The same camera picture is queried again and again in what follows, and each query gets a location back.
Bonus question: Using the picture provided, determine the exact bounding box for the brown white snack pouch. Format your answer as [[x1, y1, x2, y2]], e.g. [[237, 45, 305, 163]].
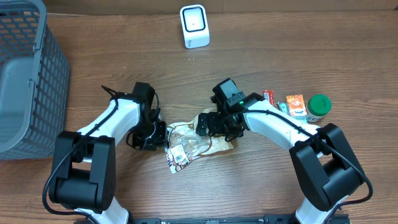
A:
[[165, 115, 234, 174]]

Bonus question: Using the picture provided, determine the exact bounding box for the red stick packet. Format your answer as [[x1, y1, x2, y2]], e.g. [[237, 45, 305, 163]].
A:
[[263, 90, 274, 106]]

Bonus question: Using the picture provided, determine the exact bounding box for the teal orange snack pack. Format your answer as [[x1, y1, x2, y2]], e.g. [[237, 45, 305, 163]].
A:
[[277, 101, 307, 123]]

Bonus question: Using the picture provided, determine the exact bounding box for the small orange snack packet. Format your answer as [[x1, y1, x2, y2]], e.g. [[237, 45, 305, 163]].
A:
[[286, 95, 307, 117]]

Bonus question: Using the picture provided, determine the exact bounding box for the green lidded jar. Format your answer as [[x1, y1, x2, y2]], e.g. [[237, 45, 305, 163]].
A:
[[306, 95, 332, 122]]

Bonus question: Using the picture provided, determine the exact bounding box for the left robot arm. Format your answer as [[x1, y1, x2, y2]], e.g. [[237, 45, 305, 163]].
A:
[[42, 84, 167, 223]]

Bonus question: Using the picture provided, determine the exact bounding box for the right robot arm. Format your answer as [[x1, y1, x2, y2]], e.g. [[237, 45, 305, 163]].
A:
[[195, 92, 369, 223]]

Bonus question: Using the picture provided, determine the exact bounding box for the white barcode scanner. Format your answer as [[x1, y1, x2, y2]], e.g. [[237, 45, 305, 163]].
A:
[[180, 4, 210, 49]]

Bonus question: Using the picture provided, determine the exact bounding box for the grey plastic shopping basket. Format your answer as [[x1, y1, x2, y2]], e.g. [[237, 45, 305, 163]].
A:
[[1, 0, 70, 160]]

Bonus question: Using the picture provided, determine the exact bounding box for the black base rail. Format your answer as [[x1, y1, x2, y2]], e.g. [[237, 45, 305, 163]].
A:
[[130, 213, 352, 224]]

